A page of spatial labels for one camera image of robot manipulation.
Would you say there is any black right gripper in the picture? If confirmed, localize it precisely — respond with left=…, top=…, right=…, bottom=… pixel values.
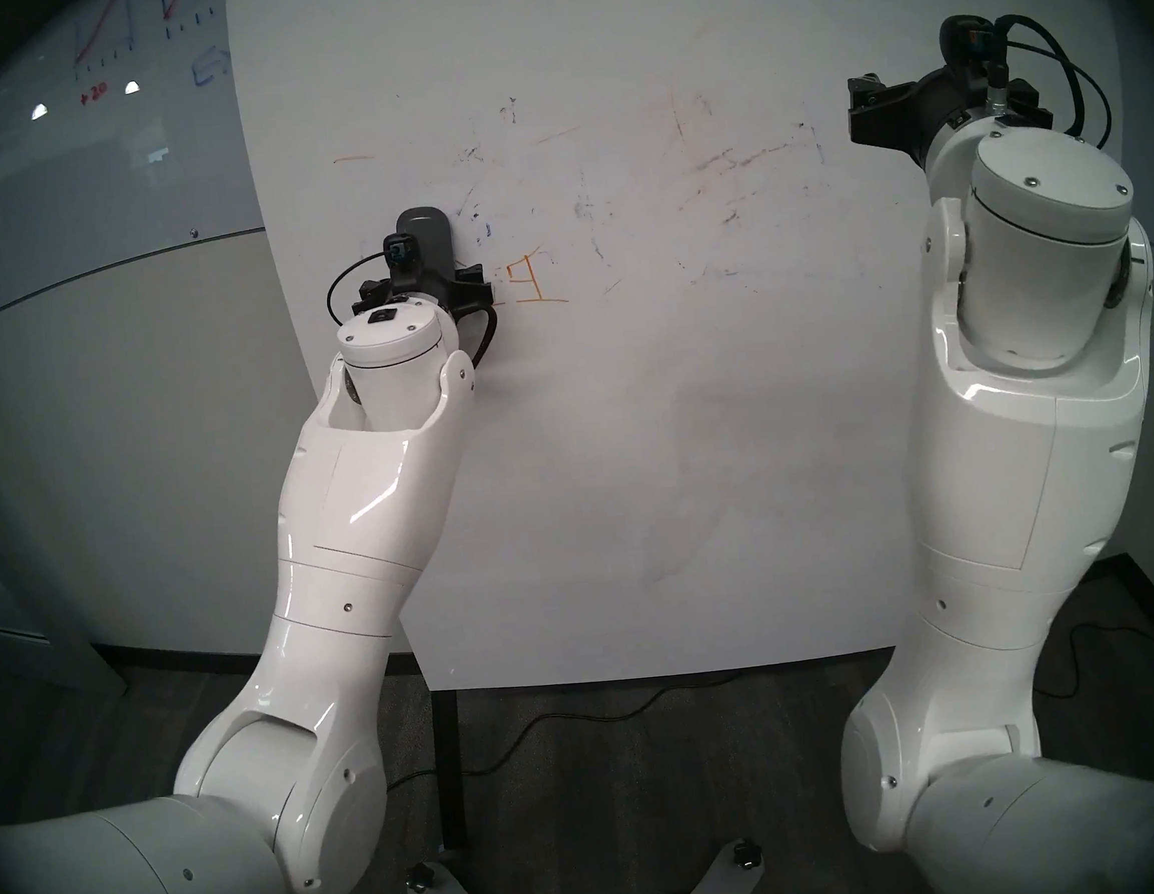
left=842, top=54, right=1056, bottom=172

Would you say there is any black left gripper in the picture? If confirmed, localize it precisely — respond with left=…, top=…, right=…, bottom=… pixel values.
left=347, top=258, right=498, bottom=326

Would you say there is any dark grey whiteboard eraser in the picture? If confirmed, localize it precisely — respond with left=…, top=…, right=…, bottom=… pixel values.
left=394, top=205, right=458, bottom=279

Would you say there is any large white whiteboard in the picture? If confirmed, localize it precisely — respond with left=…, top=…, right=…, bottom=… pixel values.
left=225, top=0, right=1154, bottom=713

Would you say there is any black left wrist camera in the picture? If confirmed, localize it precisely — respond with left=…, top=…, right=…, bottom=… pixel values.
left=380, top=230, right=424, bottom=293

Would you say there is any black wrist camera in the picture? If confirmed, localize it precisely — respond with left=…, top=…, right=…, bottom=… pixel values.
left=380, top=230, right=424, bottom=293
left=937, top=10, right=1008, bottom=87

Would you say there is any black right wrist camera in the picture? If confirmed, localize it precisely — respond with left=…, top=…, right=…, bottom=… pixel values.
left=937, top=10, right=1008, bottom=87

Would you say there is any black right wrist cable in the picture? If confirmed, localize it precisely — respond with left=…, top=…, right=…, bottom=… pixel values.
left=994, top=3, right=1118, bottom=155

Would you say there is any glass wall board with writing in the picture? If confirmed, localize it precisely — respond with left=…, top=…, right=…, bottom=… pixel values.
left=0, top=0, right=273, bottom=332

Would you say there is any black whiteboard stand post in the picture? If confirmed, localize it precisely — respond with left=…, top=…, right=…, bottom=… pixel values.
left=428, top=690, right=473, bottom=853

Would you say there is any black looped floor cable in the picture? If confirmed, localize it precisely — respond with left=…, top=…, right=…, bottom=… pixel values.
left=1029, top=613, right=1154, bottom=743

